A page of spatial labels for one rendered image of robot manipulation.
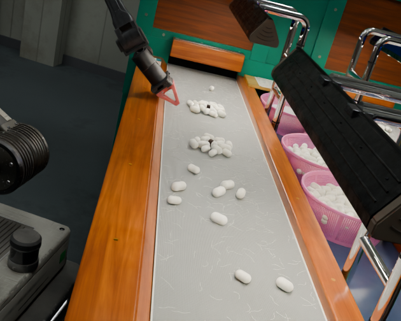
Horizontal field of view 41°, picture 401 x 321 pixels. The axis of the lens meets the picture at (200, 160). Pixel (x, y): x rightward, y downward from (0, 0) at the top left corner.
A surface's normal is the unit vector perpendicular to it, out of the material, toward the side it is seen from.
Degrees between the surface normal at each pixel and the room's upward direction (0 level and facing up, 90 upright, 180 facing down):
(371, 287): 0
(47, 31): 90
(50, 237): 0
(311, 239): 0
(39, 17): 90
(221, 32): 90
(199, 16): 90
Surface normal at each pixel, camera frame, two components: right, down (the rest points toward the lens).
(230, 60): 0.04, 0.40
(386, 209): -0.69, -0.65
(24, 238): 0.25, -0.88
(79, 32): -0.22, 0.34
